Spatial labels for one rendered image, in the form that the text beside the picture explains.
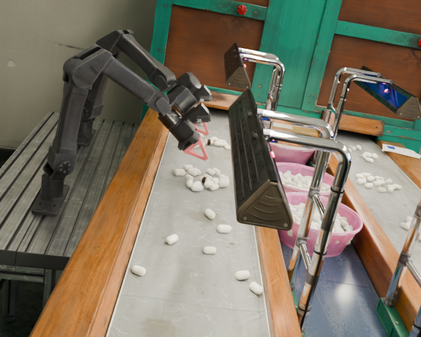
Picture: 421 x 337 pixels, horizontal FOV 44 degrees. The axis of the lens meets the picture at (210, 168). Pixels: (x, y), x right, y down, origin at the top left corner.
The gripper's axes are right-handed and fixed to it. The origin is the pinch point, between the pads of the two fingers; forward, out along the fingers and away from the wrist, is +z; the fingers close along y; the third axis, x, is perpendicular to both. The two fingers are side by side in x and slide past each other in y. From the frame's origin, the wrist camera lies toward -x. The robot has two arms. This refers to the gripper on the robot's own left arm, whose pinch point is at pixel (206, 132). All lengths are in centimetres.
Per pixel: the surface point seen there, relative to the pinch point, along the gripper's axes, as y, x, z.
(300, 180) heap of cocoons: -12.7, -17.6, 31.9
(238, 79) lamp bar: -20.6, -23.3, -11.3
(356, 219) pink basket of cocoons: -43, -27, 40
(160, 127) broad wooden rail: 14.5, 15.9, -10.3
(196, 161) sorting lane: -11.0, 7.0, 3.6
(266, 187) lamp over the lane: -118, -26, -13
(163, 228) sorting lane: -65, 11, -1
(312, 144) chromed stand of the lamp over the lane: -96, -34, -7
